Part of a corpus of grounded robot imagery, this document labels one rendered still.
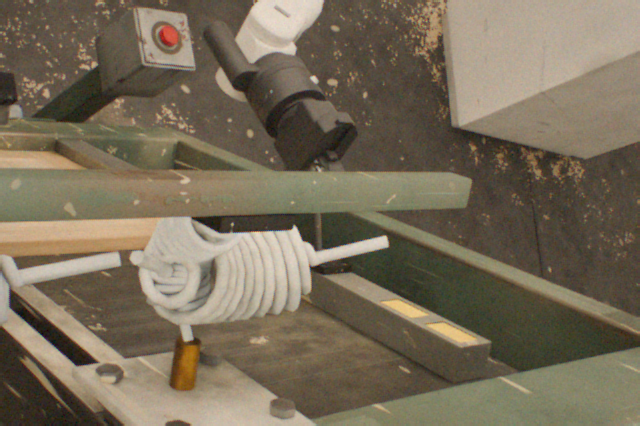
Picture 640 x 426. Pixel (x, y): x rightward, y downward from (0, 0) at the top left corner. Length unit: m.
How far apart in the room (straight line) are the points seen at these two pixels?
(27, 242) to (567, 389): 0.67
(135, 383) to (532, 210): 3.59
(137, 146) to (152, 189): 1.31
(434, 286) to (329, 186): 0.78
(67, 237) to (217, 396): 0.63
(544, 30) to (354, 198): 3.10
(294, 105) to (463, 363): 0.39
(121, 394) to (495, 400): 0.27
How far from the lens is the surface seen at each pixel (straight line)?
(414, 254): 1.30
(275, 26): 1.19
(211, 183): 0.45
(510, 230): 3.94
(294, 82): 1.14
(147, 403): 0.56
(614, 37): 3.41
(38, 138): 1.66
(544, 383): 0.73
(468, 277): 1.24
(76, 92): 2.09
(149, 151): 1.76
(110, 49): 1.89
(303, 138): 1.11
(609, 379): 0.78
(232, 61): 1.16
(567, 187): 4.35
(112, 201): 0.43
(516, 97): 3.60
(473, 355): 0.96
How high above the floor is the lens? 2.34
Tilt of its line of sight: 48 degrees down
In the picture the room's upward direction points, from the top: 69 degrees clockwise
